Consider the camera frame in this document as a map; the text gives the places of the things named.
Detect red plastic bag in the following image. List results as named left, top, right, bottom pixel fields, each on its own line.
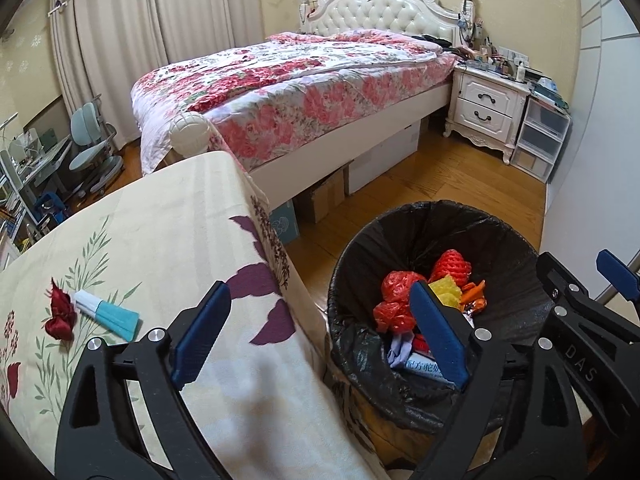
left=372, top=270, right=430, bottom=334

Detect study desk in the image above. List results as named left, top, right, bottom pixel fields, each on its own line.
left=0, top=127, right=73, bottom=226

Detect pile of small bedside items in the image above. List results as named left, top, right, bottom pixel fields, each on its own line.
left=457, top=15, right=568, bottom=107

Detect pink floral quilt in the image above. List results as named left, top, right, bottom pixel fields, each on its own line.
left=131, top=30, right=458, bottom=176

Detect white paper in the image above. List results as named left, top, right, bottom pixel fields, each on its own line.
left=386, top=334, right=416, bottom=368

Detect trash bin with black bag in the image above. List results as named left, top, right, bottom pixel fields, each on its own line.
left=327, top=200, right=557, bottom=435

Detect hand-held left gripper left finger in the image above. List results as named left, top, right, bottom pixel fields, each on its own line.
left=55, top=280, right=233, bottom=480

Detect beige curtains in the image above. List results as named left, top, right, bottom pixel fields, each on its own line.
left=49, top=0, right=261, bottom=152

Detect clear plastic drawer unit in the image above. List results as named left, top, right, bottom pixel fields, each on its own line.
left=510, top=96, right=572, bottom=182

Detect blue face mask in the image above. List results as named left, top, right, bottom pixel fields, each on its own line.
left=74, top=290, right=141, bottom=339

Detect white nightstand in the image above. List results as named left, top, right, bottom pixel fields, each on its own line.
left=443, top=67, right=531, bottom=166

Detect white wardrobe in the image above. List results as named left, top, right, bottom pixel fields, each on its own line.
left=540, top=0, right=640, bottom=311

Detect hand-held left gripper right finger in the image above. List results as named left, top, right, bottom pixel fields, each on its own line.
left=407, top=280, right=588, bottom=480

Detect white bed with tufted headboard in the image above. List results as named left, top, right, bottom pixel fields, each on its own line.
left=131, top=0, right=476, bottom=211

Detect pale green desk chair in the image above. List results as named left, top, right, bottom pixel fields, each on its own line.
left=67, top=102, right=125, bottom=197

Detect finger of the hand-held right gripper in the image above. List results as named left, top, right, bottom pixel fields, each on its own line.
left=596, top=249, right=640, bottom=307
left=536, top=251, right=640, bottom=441

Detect teal printed box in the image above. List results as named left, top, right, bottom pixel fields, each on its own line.
left=268, top=199, right=302, bottom=246

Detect white storage box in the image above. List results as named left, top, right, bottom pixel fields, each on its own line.
left=346, top=121, right=422, bottom=196

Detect light blue powder sachet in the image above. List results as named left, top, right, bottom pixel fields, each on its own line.
left=404, top=355, right=458, bottom=390

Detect brown cardboard box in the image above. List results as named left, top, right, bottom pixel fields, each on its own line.
left=295, top=169, right=347, bottom=225

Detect dark red crumpled wrapper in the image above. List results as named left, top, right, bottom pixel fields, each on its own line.
left=44, top=280, right=79, bottom=342

